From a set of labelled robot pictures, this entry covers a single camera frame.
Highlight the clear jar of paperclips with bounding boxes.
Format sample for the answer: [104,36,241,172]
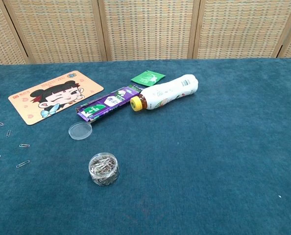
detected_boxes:
[88,152,120,187]

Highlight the white bottle yellow cap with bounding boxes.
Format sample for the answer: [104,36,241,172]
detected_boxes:
[130,74,199,112]

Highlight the green foil sachet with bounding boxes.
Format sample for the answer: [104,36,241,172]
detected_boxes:
[130,70,166,88]

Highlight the purple flat carton box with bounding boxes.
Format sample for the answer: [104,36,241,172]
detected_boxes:
[75,84,143,123]

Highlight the clear round plastic lid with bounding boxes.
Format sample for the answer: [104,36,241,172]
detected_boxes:
[68,121,93,141]

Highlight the blue table cloth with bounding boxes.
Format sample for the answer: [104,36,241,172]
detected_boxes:
[0,58,291,235]

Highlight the woven rattan folding screen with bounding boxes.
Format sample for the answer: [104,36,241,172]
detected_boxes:
[0,0,291,66]

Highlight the orange cartoon girl pad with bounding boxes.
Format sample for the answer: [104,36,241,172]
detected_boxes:
[8,70,104,126]

